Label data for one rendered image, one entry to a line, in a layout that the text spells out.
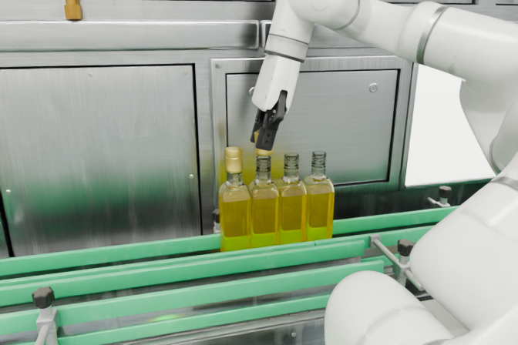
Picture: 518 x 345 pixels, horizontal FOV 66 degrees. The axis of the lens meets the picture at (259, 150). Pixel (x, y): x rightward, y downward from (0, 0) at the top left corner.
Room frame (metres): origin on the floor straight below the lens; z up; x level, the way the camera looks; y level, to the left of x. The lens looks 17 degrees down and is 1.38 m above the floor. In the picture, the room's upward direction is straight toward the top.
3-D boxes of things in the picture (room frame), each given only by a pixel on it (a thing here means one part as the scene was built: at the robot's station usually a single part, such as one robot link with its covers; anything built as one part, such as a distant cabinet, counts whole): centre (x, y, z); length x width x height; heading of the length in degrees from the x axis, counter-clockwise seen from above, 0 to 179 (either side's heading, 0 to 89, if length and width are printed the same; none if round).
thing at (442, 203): (0.91, -0.45, 0.94); 0.07 x 0.04 x 0.13; 13
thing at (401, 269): (0.66, -0.26, 0.95); 0.17 x 0.03 x 0.12; 13
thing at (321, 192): (0.75, -0.12, 0.99); 0.06 x 0.06 x 0.21; 14
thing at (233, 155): (0.72, 0.05, 1.14); 0.04 x 0.04 x 0.04
